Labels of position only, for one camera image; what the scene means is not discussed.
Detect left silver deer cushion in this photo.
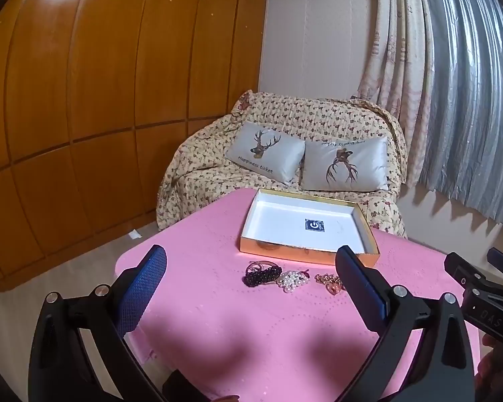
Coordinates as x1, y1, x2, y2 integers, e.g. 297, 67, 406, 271
225, 122, 305, 184

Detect right hand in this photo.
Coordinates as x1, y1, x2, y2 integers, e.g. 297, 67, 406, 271
475, 334, 503, 402

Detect blue sticker in box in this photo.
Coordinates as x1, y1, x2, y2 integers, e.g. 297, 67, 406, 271
305, 219, 325, 232

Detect wooden wardrobe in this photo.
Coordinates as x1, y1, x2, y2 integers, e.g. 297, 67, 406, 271
0, 0, 267, 292

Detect right silver antler cushion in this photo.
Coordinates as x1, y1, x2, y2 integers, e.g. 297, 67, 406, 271
300, 137, 388, 192

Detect rose gold heart bracelet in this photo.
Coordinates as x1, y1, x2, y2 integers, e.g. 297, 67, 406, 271
313, 272, 346, 297

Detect white pearl bracelet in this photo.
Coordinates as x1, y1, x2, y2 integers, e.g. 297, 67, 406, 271
275, 269, 312, 295

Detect silver grey curtain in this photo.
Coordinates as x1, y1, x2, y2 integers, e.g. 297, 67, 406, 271
421, 0, 503, 224

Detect dark purple bead bracelet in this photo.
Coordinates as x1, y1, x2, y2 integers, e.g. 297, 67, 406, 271
241, 260, 285, 289

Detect white paper scrap on floor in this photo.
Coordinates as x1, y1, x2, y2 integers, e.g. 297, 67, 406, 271
128, 229, 143, 240

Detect floral covered sofa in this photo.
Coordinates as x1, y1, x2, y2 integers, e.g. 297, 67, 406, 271
156, 91, 407, 237

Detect orange shallow cardboard box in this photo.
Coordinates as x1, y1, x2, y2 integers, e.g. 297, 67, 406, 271
239, 190, 380, 267

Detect floral beige curtain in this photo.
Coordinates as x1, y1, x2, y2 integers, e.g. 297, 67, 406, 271
357, 0, 434, 187

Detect pink tablecloth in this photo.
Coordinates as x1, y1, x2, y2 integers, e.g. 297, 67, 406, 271
114, 187, 482, 402

